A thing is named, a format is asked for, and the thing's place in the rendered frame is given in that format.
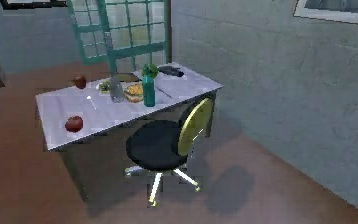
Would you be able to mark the white plate with greens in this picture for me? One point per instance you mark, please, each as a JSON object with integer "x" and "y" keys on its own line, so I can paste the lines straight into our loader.
{"x": 103, "y": 86}

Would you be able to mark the black and yellow office chair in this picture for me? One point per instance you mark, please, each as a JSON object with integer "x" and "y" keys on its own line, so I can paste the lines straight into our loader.
{"x": 155, "y": 145}

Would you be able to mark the silver spoon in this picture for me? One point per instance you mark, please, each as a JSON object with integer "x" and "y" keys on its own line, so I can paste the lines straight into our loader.
{"x": 91, "y": 102}

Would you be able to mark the teal bottle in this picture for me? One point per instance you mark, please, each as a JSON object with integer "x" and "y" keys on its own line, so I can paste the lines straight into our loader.
{"x": 149, "y": 91}

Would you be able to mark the green lettuce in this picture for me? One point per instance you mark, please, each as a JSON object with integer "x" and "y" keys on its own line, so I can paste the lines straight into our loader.
{"x": 150, "y": 70}

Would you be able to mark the black remote control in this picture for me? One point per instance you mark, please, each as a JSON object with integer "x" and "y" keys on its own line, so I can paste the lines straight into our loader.
{"x": 170, "y": 70}

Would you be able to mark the white table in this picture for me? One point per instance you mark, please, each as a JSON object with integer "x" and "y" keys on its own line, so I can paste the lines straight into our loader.
{"x": 120, "y": 110}

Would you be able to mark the black framed window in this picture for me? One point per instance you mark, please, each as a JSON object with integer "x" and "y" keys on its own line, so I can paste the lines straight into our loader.
{"x": 32, "y": 3}

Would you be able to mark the white framed picture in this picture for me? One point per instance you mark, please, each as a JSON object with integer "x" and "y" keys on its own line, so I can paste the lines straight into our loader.
{"x": 333, "y": 10}

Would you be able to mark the clear grey bottle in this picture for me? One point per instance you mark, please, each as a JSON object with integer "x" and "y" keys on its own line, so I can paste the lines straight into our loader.
{"x": 115, "y": 90}

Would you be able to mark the sandwich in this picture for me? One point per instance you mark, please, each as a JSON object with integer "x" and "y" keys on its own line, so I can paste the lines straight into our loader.
{"x": 134, "y": 93}

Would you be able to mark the dark pencil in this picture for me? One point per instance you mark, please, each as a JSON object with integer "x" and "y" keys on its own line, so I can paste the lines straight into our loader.
{"x": 163, "y": 92}

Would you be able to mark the dark yellow tray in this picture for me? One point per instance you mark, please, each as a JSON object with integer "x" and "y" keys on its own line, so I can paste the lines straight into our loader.
{"x": 127, "y": 77}

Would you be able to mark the green framed glass door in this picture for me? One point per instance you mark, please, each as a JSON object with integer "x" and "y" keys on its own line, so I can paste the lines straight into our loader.
{"x": 120, "y": 30}

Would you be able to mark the dark red apple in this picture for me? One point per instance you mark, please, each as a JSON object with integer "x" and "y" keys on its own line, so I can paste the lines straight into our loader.
{"x": 80, "y": 82}

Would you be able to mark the red tomato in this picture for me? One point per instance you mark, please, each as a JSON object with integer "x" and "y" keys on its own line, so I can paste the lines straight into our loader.
{"x": 74, "y": 124}

